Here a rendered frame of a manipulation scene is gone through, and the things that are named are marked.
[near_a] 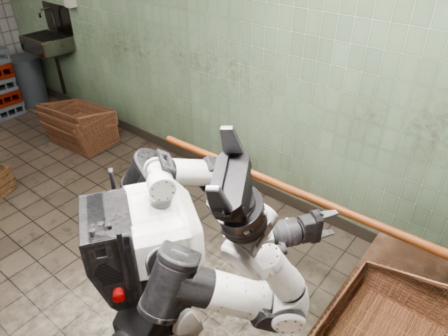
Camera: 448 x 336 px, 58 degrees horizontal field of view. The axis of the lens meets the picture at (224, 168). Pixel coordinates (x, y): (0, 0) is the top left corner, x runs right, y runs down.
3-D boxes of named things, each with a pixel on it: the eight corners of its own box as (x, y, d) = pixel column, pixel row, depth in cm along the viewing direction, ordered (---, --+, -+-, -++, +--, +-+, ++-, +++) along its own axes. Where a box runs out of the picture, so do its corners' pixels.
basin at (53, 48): (86, 95, 450) (68, 7, 398) (57, 106, 427) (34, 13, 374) (63, 85, 474) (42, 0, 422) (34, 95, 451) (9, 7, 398)
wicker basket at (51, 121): (81, 152, 368) (74, 125, 353) (41, 136, 393) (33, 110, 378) (119, 130, 402) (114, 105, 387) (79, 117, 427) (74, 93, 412)
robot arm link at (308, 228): (313, 201, 129) (278, 208, 126) (328, 219, 121) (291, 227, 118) (308, 230, 136) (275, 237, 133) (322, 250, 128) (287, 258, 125)
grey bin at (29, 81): (57, 101, 490) (45, 57, 459) (27, 112, 465) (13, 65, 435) (40, 93, 510) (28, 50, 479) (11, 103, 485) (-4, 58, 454)
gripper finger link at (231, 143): (215, 129, 61) (224, 153, 66) (236, 129, 60) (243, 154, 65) (217, 121, 62) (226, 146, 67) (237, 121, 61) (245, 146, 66)
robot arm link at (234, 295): (287, 344, 95) (199, 323, 90) (282, 295, 105) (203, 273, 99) (313, 323, 88) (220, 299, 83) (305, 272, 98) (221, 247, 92)
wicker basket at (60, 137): (83, 163, 376) (77, 137, 361) (45, 146, 401) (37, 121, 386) (121, 141, 410) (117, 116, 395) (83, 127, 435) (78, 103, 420)
